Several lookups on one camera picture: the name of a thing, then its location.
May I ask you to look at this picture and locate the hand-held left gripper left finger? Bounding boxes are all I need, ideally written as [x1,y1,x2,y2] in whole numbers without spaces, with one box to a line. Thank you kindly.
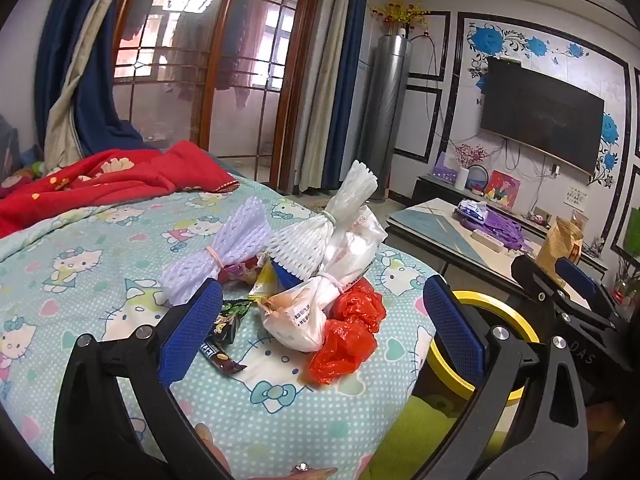
[52,279,224,480]

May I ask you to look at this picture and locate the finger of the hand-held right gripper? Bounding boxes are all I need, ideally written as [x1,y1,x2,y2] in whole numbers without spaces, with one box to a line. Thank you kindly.
[555,256,621,321]
[511,254,557,309]

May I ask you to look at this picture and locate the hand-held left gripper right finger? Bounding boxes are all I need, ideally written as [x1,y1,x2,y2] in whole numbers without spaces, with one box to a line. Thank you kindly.
[415,275,593,480]

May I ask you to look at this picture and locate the yellow rimmed black bin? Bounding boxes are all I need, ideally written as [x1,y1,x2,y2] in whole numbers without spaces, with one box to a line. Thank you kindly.
[415,287,543,411]

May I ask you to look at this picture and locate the dark brown snack wrapper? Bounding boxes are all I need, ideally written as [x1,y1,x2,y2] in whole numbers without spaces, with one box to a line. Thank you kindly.
[200,340,249,377]

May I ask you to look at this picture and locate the green black snack wrapper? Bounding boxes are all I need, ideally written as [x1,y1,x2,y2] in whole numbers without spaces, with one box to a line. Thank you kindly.
[214,298,257,347]

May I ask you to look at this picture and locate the red purple candy wrapper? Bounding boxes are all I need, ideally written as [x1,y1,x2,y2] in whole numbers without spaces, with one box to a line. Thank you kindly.
[219,255,262,287]

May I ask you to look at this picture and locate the yellow snack wrapper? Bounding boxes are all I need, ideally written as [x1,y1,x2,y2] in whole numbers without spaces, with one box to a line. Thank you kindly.
[249,259,282,307]

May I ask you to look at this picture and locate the white plastic bag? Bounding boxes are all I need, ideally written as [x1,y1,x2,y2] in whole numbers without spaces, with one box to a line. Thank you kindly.
[259,205,389,354]

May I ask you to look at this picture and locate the pale purple foam net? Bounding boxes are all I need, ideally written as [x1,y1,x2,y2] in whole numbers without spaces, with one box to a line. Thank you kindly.
[161,197,274,307]

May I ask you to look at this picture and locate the red plastic bag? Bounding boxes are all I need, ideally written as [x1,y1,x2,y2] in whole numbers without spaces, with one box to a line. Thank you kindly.
[307,277,387,387]

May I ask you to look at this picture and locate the white foam net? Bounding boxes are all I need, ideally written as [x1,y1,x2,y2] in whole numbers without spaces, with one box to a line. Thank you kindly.
[265,160,379,281]

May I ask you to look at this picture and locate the person's left hand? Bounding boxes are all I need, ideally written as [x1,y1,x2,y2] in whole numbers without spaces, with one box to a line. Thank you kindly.
[194,422,342,480]

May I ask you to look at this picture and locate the brown paper bag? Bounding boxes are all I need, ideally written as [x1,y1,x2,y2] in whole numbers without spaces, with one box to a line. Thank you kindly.
[535,217,584,286]

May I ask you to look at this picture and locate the purple bag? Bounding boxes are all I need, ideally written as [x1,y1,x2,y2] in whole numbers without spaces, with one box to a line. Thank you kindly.
[452,207,537,254]

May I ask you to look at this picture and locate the standing snack packet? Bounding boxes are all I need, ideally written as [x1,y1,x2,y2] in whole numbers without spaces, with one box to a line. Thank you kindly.
[570,209,590,242]

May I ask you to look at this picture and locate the white power strip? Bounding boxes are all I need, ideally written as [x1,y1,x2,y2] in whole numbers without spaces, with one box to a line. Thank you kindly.
[470,228,505,254]

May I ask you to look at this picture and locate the white blue tissue pack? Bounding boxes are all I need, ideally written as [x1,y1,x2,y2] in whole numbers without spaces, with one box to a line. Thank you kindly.
[457,199,489,222]

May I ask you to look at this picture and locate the colourful painting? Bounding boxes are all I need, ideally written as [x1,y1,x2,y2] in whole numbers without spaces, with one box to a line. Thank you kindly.
[485,170,521,210]

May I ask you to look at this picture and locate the marble top coffee table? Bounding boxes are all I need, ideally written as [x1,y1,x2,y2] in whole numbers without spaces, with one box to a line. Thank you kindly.
[385,199,611,311]

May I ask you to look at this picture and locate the green cushion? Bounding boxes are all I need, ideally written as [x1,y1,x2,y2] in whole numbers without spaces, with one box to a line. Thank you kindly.
[360,394,507,480]

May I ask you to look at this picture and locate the pink flowers in white vase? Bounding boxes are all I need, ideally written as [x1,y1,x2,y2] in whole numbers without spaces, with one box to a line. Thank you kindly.
[452,143,490,191]

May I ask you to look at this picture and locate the cartoon cat printed blanket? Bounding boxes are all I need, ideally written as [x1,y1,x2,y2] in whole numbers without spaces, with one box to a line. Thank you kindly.
[0,180,446,480]

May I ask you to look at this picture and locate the dark television stand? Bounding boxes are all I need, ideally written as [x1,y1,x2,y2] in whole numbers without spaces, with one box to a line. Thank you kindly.
[412,175,611,272]

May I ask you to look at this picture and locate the purple box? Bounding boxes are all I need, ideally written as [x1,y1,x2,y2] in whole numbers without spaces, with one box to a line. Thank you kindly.
[432,152,459,184]

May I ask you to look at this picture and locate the red flowered blanket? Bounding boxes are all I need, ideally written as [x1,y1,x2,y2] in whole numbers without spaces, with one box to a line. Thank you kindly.
[0,141,237,239]

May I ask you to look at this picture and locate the grey tower air conditioner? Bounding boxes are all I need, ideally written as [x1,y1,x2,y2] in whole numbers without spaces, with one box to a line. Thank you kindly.
[357,34,414,204]

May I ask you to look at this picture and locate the beige curtain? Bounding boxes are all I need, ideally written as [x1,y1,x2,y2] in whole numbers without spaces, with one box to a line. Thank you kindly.
[44,0,147,172]
[295,0,357,194]

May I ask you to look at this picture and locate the wooden glass sliding door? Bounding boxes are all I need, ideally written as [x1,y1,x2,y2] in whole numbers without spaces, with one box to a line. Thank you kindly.
[112,0,327,194]

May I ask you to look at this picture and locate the blue curtain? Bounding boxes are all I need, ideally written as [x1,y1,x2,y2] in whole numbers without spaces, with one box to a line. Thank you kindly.
[320,0,374,191]
[35,0,157,171]

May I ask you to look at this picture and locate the yellow artificial flowers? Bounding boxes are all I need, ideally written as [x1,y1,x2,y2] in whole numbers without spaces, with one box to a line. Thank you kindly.
[370,2,431,39]

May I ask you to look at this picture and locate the white wall notice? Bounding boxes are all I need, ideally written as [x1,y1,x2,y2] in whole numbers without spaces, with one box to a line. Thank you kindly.
[564,185,592,214]

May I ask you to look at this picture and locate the round ring ornament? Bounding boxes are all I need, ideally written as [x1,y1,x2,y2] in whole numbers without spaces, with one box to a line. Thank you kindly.
[467,165,490,196]

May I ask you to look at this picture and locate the black wall television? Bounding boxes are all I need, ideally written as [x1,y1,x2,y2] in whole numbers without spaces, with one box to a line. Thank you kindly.
[480,56,606,176]

